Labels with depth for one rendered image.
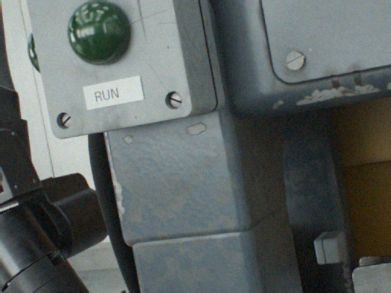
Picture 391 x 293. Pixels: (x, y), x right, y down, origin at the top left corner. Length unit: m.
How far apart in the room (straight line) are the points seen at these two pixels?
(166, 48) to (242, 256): 0.12
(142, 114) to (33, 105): 6.34
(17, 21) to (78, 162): 1.32
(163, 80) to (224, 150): 0.06
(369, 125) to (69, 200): 0.27
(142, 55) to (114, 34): 0.02
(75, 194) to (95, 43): 0.36
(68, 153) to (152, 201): 6.14
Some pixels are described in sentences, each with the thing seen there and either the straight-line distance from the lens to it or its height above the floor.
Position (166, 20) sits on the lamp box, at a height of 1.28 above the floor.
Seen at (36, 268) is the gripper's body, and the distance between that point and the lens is 0.61.
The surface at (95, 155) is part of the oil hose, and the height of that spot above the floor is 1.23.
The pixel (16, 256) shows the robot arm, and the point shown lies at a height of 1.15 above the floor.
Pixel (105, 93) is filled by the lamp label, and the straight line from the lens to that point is 0.35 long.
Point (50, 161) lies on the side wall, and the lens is 6.65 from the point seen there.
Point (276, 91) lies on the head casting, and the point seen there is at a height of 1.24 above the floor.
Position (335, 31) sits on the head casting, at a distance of 0.37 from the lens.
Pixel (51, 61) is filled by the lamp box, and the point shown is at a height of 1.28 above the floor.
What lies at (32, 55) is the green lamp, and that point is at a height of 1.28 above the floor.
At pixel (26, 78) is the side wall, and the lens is 6.70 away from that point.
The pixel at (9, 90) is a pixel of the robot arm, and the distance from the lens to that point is 0.66.
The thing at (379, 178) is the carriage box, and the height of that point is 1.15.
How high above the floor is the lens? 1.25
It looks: 3 degrees down
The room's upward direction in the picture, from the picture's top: 10 degrees counter-clockwise
